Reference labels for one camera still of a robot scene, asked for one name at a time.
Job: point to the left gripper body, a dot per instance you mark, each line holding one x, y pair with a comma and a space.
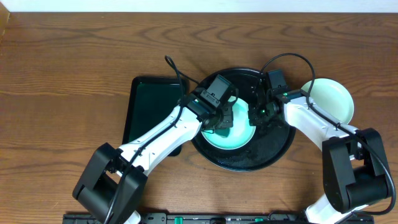
222, 119

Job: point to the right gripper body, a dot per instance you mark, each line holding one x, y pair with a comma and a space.
259, 114

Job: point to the mint green plate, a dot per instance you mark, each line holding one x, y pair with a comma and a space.
333, 98
240, 133

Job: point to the green scrub sponge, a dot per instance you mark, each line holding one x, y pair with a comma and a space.
223, 133

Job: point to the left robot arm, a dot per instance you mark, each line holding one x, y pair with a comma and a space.
112, 183

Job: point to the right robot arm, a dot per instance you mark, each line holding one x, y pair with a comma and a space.
355, 168

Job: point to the black rectangular tray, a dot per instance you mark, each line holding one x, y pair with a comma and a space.
151, 100

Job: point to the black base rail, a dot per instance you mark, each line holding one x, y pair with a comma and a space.
163, 218

